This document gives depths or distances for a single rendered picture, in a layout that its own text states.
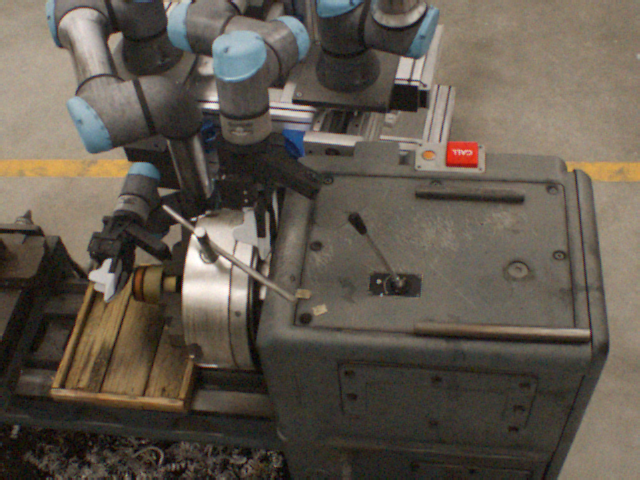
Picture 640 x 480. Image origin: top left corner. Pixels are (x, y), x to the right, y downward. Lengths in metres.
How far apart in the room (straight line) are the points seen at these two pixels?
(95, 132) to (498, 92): 2.38
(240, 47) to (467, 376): 0.67
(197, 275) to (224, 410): 0.37
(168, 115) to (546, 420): 0.91
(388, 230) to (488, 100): 2.19
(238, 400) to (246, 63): 0.84
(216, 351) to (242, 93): 0.57
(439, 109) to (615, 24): 1.22
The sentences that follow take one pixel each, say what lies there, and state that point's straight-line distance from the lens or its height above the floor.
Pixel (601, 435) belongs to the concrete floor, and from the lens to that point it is 2.71.
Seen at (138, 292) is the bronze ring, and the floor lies 1.10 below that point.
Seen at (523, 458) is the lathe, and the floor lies 0.86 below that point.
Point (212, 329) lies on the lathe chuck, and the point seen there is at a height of 1.15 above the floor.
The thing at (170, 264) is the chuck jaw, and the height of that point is 1.13.
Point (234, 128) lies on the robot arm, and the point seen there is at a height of 1.59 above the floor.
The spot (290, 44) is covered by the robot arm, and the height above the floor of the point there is 1.64.
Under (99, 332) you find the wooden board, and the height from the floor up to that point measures 0.88.
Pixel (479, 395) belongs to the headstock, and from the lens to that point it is 1.46.
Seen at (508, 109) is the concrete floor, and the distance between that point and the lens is 3.57.
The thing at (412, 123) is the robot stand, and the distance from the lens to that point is 3.18.
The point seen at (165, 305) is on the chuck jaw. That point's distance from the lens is 1.62.
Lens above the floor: 2.39
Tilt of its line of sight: 51 degrees down
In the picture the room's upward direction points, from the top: 8 degrees counter-clockwise
